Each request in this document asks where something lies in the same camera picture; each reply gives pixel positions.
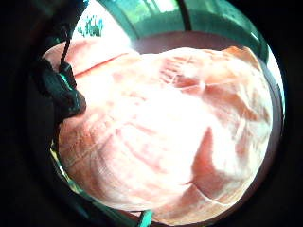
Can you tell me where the pink cloth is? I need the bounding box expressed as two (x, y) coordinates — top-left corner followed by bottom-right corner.
(42, 37), (275, 226)

